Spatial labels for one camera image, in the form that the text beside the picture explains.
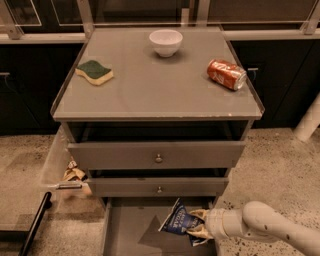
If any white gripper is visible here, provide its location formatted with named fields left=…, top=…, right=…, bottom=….
left=189, top=209, right=228, bottom=240

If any blue chip bag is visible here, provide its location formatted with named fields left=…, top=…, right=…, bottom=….
left=158, top=198, right=207, bottom=247

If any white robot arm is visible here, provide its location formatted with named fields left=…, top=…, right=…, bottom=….
left=193, top=100, right=320, bottom=256

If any grey middle drawer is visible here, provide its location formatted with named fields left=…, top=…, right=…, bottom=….
left=88, top=177, right=228, bottom=197

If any grey drawer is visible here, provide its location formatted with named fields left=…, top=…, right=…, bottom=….
left=68, top=141, right=245, bottom=170
left=88, top=177, right=228, bottom=197
left=101, top=197, right=217, bottom=256

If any grey bottom drawer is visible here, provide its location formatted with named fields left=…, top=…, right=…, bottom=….
left=101, top=197, right=217, bottom=256

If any grey top drawer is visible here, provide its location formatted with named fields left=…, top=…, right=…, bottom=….
left=68, top=141, right=245, bottom=170

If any grey drawer cabinet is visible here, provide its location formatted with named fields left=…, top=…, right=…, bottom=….
left=50, top=27, right=266, bottom=208

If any crumpled wrapper in bin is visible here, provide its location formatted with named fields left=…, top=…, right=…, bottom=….
left=63, top=161, right=87, bottom=181

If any clear plastic bin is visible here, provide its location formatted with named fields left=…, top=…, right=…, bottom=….
left=40, top=127, right=92, bottom=200

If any red soda can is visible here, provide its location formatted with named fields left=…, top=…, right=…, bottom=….
left=207, top=59, right=247, bottom=91

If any green yellow sponge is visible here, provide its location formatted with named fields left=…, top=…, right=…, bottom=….
left=75, top=60, right=113, bottom=86

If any white ceramic bowl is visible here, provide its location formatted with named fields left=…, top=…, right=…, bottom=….
left=149, top=29, right=183, bottom=57

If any black bar handle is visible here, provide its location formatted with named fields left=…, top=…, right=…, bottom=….
left=18, top=192, right=52, bottom=256

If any metal railing frame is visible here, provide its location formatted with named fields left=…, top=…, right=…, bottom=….
left=0, top=0, right=320, bottom=44

